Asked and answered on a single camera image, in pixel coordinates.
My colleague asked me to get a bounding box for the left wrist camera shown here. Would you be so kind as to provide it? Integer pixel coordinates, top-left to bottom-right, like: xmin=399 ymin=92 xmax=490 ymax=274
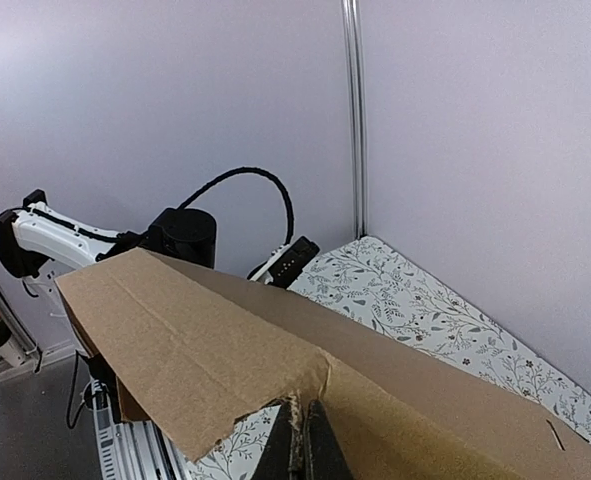
xmin=247 ymin=236 xmax=320 ymax=289

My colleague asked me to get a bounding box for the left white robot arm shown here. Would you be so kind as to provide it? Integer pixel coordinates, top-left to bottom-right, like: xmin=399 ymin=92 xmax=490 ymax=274
xmin=0 ymin=189 xmax=217 ymax=327

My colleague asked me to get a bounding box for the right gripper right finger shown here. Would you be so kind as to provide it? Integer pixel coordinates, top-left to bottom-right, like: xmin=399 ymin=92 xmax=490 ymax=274
xmin=304 ymin=400 xmax=354 ymax=480

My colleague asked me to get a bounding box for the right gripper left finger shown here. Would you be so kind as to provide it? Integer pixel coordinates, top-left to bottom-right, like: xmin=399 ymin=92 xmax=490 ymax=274
xmin=257 ymin=398 xmax=304 ymax=480

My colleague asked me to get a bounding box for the brown cardboard box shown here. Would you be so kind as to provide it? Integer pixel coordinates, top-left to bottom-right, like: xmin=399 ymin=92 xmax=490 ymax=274
xmin=57 ymin=249 xmax=591 ymax=479

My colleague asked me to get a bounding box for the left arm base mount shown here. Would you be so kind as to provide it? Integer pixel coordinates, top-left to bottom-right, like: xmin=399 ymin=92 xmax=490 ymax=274
xmin=65 ymin=351 xmax=121 ymax=430

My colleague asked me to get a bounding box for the floral patterned table mat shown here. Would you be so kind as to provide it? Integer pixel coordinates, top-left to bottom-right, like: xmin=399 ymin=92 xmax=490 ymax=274
xmin=206 ymin=237 xmax=591 ymax=462

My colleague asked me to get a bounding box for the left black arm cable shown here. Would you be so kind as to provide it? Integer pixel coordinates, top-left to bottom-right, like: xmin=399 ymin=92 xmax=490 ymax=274
xmin=174 ymin=166 xmax=296 ymax=251

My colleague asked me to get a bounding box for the left aluminium corner post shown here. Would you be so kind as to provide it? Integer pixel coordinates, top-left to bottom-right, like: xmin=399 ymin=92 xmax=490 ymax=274
xmin=341 ymin=0 xmax=368 ymax=239

